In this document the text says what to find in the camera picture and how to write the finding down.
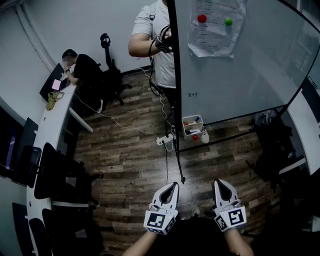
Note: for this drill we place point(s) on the white power strip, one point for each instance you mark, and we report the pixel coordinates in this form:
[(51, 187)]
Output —
[(165, 139)]

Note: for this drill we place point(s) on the red round magnet on paper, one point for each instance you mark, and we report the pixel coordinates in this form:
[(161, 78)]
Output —
[(202, 18)]

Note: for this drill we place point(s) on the black office chair with headrest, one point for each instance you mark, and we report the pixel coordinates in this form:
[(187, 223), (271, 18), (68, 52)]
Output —
[(113, 75)]

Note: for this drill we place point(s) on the person's left forearm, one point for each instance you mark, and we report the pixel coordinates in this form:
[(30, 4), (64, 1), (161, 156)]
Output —
[(142, 243)]

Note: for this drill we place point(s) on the person's grey shoe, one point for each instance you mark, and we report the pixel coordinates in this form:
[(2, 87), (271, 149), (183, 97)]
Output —
[(196, 211)]

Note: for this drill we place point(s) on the pile of colourful marker pens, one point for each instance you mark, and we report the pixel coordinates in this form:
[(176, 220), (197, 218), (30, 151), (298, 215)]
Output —
[(197, 119)]

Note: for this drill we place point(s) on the crumpled white paper sheet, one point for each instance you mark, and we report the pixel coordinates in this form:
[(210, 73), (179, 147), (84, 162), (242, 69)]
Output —
[(215, 37)]

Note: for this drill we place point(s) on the black-framed glass whiteboard on stand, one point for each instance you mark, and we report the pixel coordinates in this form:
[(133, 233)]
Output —
[(250, 75)]

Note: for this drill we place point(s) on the black laptop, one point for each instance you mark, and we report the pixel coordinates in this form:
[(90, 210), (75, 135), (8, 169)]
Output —
[(50, 82)]

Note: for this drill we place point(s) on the person's right forearm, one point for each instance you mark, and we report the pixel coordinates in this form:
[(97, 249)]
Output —
[(237, 243)]

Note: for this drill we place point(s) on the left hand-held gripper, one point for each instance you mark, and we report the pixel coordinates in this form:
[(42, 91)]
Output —
[(160, 221)]

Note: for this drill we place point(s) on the black backpack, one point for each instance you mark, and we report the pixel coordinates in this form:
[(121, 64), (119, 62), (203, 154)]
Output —
[(272, 150)]

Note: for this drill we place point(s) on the white side desk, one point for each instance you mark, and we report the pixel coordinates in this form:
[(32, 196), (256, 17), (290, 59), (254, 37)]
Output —
[(307, 130)]

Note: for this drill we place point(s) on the curved white desk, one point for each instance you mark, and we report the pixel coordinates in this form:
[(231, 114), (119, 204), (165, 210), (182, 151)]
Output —
[(53, 117)]

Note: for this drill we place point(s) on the beige cloth bag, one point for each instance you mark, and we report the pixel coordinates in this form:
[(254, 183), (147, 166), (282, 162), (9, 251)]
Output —
[(51, 98)]

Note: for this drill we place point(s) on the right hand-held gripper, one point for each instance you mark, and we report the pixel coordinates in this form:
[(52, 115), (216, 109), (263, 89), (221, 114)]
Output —
[(235, 216)]

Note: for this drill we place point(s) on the person's black clothing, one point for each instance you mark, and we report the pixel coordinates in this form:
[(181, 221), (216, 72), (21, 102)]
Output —
[(195, 240)]

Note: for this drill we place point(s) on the dark grey desk divider panel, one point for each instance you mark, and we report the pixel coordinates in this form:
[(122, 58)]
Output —
[(27, 130), (18, 222)]

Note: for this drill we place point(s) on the dark framed window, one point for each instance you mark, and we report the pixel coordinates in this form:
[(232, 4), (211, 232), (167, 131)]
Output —
[(10, 140)]

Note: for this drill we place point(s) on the red round magnet on holder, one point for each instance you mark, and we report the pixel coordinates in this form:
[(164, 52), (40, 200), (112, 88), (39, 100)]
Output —
[(195, 137)]

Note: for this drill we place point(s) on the green round magnet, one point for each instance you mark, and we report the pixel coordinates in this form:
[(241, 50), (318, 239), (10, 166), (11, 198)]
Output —
[(228, 21)]

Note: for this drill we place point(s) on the grey bag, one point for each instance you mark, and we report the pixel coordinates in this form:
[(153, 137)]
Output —
[(267, 116)]

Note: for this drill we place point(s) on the phone with pink screen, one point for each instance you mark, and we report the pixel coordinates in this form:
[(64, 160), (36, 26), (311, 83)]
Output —
[(56, 84)]

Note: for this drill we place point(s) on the white plastic holder box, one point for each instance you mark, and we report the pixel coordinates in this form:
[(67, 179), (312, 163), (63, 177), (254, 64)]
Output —
[(185, 132)]

